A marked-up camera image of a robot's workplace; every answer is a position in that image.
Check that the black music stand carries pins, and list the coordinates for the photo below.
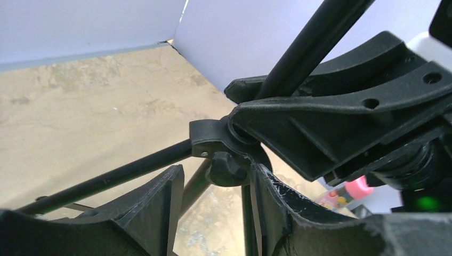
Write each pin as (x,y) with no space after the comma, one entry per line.
(217,152)

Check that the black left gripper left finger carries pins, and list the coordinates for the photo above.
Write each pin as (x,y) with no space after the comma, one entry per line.
(141,222)

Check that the pink round object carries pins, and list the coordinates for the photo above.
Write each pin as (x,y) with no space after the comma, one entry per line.
(340,197)

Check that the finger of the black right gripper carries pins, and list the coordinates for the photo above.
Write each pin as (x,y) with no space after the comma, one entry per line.
(384,58)
(295,132)

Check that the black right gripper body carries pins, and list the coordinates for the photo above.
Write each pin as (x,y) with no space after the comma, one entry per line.
(390,155)

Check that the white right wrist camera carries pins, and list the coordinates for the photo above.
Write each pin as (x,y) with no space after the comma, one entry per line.
(435,43)

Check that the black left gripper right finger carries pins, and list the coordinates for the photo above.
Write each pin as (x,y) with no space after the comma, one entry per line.
(288,223)

